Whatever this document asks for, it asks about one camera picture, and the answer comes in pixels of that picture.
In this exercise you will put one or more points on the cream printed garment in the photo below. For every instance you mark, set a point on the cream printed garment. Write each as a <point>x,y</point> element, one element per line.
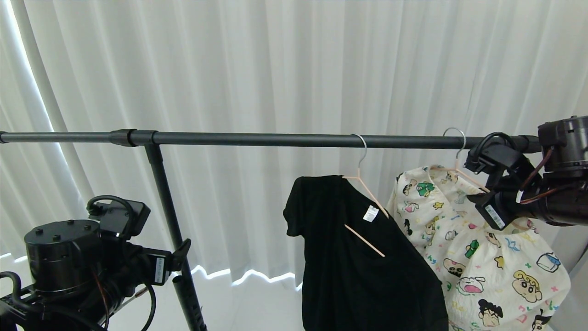
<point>496,266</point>

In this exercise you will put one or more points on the pink clothes hanger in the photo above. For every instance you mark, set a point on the pink clothes hanger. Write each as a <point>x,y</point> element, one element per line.
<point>459,170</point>
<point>367,192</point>

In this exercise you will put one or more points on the white curtain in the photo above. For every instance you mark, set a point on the white curtain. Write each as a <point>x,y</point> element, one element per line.
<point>275,64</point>

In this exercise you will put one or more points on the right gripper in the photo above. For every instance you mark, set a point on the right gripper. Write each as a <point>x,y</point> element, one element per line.
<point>551,202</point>

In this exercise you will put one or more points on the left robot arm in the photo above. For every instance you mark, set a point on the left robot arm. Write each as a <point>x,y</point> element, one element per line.
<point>59,257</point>

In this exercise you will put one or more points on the black T-shirt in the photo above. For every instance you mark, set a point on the black T-shirt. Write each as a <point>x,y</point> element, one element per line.
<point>358,285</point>

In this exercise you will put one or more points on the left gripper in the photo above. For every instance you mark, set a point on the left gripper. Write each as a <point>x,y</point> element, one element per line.
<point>133,266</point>

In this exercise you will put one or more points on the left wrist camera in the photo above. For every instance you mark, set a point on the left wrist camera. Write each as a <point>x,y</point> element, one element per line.
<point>131,216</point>

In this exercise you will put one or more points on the black clothes rack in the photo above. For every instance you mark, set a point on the black clothes rack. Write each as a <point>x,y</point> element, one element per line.
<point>252,139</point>

